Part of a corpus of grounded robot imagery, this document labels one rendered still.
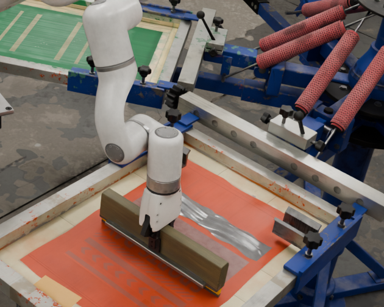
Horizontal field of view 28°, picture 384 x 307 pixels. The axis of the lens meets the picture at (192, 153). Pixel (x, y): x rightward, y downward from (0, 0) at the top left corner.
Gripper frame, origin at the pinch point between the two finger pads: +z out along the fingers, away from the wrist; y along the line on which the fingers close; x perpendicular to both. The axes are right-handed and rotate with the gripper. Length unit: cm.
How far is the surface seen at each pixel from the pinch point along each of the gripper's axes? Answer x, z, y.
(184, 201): -8.7, 4.4, -20.9
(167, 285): 7.0, 6.2, 5.4
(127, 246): -7.7, 4.9, 2.3
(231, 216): 3.2, 5.8, -25.7
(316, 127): 3, -3, -68
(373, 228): -9, 100, -175
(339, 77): -9, -2, -104
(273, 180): 4.8, 2.2, -42.5
